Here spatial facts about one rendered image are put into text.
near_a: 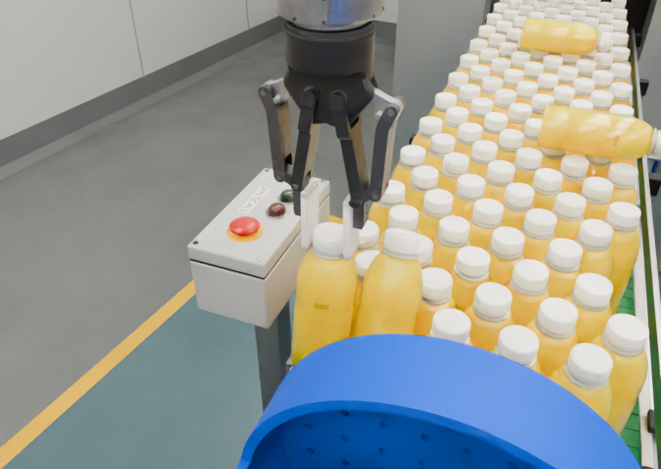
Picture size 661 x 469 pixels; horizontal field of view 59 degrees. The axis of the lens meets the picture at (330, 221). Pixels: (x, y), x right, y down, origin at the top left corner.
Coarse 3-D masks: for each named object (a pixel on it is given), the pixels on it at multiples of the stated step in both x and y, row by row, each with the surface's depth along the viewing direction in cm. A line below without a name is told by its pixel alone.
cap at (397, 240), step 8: (392, 232) 63; (400, 232) 64; (408, 232) 65; (384, 240) 64; (392, 240) 63; (400, 240) 62; (408, 240) 62; (416, 240) 63; (392, 248) 63; (400, 248) 63; (408, 248) 63; (416, 248) 63
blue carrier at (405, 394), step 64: (320, 384) 38; (384, 384) 35; (448, 384) 35; (512, 384) 35; (256, 448) 43; (320, 448) 48; (384, 448) 46; (448, 448) 42; (512, 448) 32; (576, 448) 33
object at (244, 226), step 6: (246, 216) 71; (234, 222) 70; (240, 222) 70; (246, 222) 70; (252, 222) 70; (258, 222) 70; (234, 228) 69; (240, 228) 69; (246, 228) 69; (252, 228) 69; (258, 228) 70; (240, 234) 69; (246, 234) 69
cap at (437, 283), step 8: (424, 272) 67; (432, 272) 67; (440, 272) 67; (448, 272) 67; (424, 280) 66; (432, 280) 66; (440, 280) 66; (448, 280) 66; (424, 288) 66; (432, 288) 65; (440, 288) 65; (448, 288) 66; (424, 296) 66; (432, 296) 66; (440, 296) 66
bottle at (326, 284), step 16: (304, 256) 63; (320, 256) 60; (336, 256) 61; (304, 272) 62; (320, 272) 60; (336, 272) 61; (352, 272) 62; (304, 288) 62; (320, 288) 61; (336, 288) 61; (352, 288) 62; (304, 304) 63; (320, 304) 62; (336, 304) 62; (352, 304) 64; (304, 320) 63; (320, 320) 63; (336, 320) 63; (352, 320) 66; (304, 336) 64; (320, 336) 64; (336, 336) 64; (304, 352) 66
